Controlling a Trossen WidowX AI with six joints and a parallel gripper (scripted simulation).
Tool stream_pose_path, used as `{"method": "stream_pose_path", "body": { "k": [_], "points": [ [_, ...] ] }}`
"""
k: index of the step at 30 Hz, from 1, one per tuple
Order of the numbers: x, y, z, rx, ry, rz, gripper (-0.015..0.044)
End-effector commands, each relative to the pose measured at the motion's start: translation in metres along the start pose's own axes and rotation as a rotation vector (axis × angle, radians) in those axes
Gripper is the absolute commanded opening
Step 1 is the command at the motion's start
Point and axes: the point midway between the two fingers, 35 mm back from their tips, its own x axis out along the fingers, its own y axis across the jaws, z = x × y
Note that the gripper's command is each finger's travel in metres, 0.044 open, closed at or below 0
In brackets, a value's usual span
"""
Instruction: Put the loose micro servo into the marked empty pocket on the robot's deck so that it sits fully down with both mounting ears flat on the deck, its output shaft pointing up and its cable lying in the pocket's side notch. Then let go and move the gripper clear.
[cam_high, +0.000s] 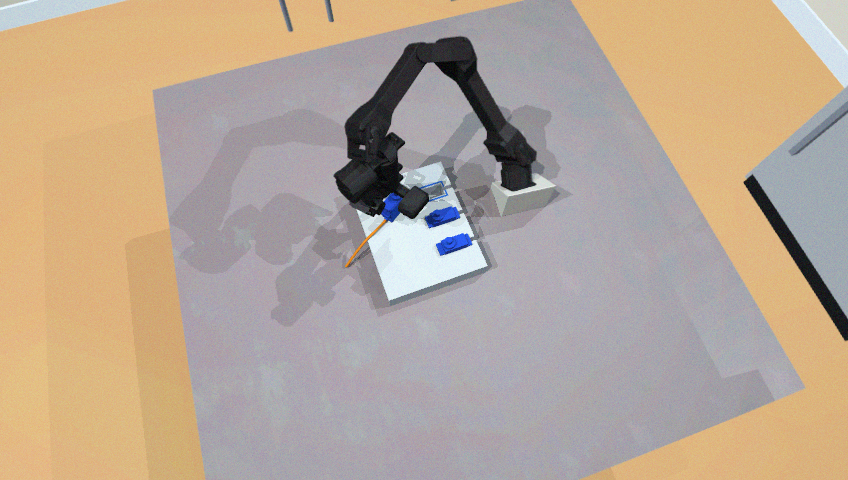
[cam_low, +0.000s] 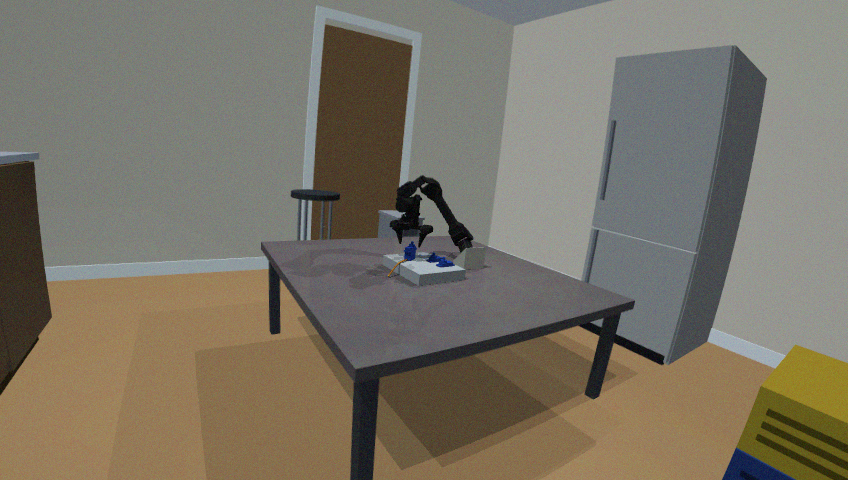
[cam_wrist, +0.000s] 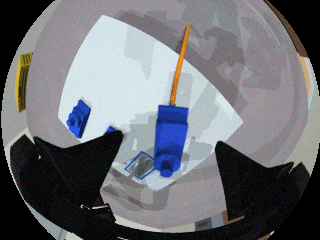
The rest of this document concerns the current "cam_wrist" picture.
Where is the white flat rectangular panel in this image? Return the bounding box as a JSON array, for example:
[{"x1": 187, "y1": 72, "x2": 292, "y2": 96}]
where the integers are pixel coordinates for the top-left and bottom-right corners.
[{"x1": 59, "y1": 15, "x2": 243, "y2": 192}]

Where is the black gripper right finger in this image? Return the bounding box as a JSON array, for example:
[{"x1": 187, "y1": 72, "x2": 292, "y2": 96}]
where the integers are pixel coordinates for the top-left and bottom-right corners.
[{"x1": 215, "y1": 140, "x2": 295, "y2": 221}]

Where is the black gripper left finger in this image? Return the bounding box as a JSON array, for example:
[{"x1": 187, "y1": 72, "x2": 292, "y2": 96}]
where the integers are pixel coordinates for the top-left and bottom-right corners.
[{"x1": 33, "y1": 131, "x2": 123, "y2": 209}]

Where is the blue micro servo with orange cable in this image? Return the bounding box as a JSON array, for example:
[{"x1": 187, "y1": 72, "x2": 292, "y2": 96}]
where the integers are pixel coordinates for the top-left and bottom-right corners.
[{"x1": 153, "y1": 24, "x2": 191, "y2": 177}]

